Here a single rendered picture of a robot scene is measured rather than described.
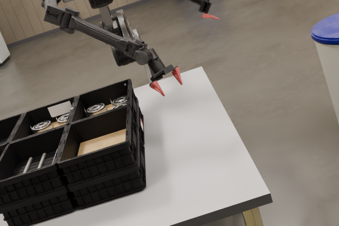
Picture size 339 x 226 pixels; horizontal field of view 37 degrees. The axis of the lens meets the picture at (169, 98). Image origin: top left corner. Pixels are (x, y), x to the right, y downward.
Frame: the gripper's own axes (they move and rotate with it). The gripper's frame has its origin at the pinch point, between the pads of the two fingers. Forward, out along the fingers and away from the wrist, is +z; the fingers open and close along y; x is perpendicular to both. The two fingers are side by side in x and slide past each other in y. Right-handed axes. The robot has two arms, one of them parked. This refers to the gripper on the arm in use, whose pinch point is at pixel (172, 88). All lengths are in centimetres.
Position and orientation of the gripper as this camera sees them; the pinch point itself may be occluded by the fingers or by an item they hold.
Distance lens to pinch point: 222.3
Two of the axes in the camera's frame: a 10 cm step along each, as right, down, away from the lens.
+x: -2.3, 2.2, 9.5
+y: 8.0, -5.1, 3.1
